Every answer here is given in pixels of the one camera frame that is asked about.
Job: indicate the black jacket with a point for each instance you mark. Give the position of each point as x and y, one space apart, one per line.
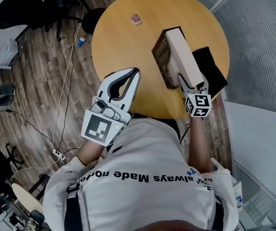
17 12

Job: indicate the white storage box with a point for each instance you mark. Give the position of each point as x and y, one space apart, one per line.
8 52

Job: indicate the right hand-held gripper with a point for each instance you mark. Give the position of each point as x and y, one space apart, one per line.
201 102

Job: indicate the black swivel chair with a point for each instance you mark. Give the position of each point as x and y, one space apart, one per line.
2 162

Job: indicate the small pink cube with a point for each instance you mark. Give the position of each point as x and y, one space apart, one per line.
136 19

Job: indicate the person's left forearm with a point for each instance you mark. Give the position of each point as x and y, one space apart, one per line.
91 151

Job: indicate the black office chair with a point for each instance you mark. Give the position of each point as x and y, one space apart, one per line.
61 8

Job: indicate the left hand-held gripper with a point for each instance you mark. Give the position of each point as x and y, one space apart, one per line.
96 127

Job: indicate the cluttered work desk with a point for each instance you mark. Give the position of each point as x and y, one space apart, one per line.
3 206

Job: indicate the black folder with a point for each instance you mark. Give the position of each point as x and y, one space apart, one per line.
212 71

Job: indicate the round beige side table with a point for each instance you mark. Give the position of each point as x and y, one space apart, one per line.
25 196

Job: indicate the white power strip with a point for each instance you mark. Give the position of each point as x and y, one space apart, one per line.
59 155

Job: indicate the beige cardboard box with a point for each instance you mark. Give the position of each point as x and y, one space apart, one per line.
186 54

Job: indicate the black mesh file holder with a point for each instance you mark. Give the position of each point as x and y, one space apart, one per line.
162 54

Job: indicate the black standing fan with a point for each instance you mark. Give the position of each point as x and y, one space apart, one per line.
93 20

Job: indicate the person's white printed shirt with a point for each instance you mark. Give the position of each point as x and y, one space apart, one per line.
140 196

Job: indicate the person's right forearm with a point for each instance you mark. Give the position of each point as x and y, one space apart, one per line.
199 143

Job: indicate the blue paper cup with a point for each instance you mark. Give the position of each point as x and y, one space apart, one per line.
81 42

